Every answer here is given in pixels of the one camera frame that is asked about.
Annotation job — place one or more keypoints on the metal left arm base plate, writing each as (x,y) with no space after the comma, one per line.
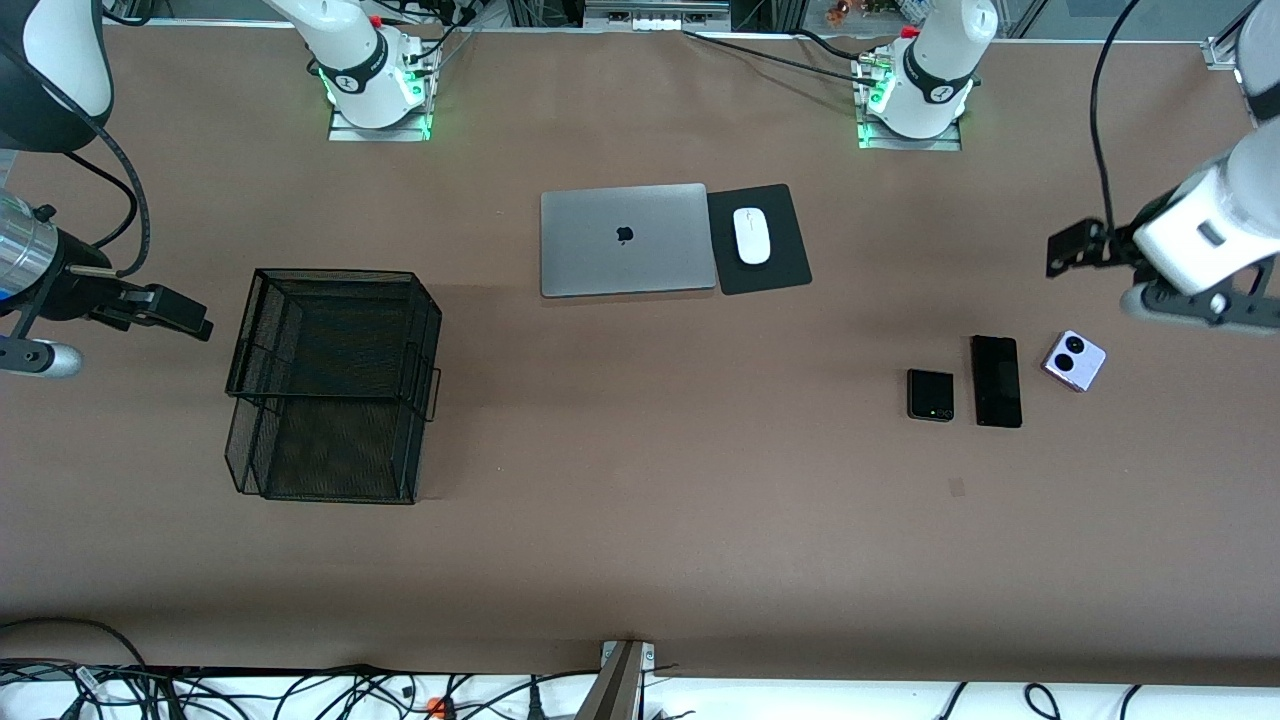
(910,146)

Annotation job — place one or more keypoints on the grey metal camera post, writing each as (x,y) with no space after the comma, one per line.
(615,690)

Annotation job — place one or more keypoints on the lavender flip phone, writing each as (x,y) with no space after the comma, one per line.
(1085,372)

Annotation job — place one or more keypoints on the tall black smartphone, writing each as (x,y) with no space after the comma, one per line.
(996,382)

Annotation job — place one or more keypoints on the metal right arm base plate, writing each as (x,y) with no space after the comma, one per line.
(380,135)

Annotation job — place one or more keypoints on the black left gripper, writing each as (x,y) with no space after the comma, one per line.
(1108,246)

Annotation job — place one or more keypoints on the silver closed laptop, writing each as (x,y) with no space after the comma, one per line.
(600,250)

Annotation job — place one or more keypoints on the black mouse pad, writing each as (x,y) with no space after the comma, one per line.
(785,260)

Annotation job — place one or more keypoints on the small black flip phone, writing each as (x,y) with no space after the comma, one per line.
(930,392)

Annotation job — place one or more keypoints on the black mesh two-tier basket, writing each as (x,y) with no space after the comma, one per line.
(385,455)

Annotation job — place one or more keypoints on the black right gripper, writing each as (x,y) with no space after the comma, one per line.
(70,293)

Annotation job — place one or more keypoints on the aluminium frame profile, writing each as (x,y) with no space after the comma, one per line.
(1225,48)

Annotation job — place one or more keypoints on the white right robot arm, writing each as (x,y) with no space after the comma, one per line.
(360,70)

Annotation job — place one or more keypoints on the white computer mouse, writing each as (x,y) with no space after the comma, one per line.
(752,235)

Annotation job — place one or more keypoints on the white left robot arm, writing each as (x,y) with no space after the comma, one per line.
(930,70)

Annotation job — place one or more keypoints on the grey power strip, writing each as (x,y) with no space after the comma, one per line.
(655,20)

